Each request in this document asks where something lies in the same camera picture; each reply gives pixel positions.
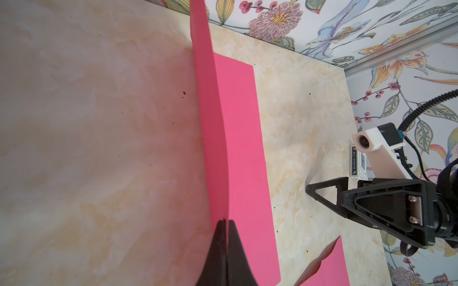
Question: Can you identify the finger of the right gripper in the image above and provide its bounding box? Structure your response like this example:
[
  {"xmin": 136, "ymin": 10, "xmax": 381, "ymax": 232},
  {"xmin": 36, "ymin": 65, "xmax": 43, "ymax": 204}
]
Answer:
[{"xmin": 305, "ymin": 177, "xmax": 349, "ymax": 216}]

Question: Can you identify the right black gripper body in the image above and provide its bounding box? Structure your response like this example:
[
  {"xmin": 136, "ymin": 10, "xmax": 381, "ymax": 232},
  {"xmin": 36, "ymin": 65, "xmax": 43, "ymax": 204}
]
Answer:
[{"xmin": 339, "ymin": 160, "xmax": 458, "ymax": 249}]

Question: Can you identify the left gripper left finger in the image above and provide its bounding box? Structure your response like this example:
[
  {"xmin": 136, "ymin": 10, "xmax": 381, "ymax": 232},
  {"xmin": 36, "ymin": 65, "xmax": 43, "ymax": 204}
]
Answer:
[{"xmin": 196, "ymin": 220, "xmax": 227, "ymax": 286}]

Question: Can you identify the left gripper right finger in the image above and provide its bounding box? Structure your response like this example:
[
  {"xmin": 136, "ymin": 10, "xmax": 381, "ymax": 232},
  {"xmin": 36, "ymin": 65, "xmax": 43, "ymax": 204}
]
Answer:
[{"xmin": 226, "ymin": 220, "xmax": 258, "ymax": 286}]

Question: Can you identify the pink paper sheet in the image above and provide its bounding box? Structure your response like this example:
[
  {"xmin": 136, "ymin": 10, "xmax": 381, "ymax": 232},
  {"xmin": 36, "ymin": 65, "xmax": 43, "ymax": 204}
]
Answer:
[{"xmin": 295, "ymin": 237, "xmax": 350, "ymax": 286}]

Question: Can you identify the white QR code card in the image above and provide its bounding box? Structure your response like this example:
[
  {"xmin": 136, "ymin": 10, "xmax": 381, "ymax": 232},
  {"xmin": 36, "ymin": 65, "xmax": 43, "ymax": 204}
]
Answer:
[{"xmin": 350, "ymin": 145, "xmax": 368, "ymax": 181}]

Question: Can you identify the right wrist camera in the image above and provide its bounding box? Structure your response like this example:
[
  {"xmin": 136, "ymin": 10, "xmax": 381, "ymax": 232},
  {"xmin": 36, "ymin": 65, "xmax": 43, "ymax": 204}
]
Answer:
[{"xmin": 352, "ymin": 123, "xmax": 411, "ymax": 179}]

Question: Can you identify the right aluminium corner post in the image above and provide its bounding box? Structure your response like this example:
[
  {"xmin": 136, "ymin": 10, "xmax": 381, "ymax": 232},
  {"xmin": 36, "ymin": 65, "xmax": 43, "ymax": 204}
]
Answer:
[{"xmin": 344, "ymin": 17, "xmax": 458, "ymax": 78}]

